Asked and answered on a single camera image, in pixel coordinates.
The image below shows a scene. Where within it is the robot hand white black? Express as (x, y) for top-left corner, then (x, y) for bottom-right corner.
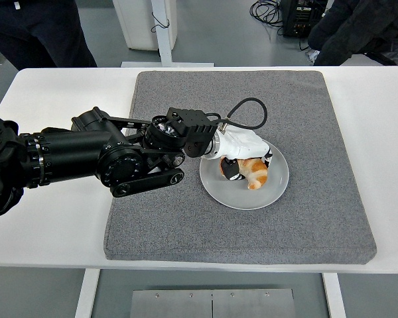
(215, 127), (275, 182)

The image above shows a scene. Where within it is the golden croissant bread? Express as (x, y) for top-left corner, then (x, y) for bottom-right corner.
(220, 158), (269, 190)

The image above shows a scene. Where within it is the round grey plate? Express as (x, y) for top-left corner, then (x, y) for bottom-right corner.
(198, 140), (290, 211)

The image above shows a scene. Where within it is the grey metal plate with screws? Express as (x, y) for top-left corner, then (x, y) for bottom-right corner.
(129, 288), (297, 318)

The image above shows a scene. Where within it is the grey textured mat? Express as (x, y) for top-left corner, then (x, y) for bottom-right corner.
(103, 70), (378, 266)

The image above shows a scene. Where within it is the black electronics box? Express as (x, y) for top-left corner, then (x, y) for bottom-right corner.
(281, 0), (329, 38)

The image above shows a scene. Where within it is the person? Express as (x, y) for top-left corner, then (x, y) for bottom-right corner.
(0, 0), (99, 70)
(307, 0), (398, 67)

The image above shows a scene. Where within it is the white cabinet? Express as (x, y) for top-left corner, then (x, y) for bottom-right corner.
(111, 0), (178, 51)

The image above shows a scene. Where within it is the white table leg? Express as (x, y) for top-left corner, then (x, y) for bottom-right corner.
(74, 268), (101, 318)
(322, 273), (348, 318)

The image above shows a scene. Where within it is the black floor cable bundle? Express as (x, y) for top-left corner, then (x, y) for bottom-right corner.
(249, 0), (286, 36)

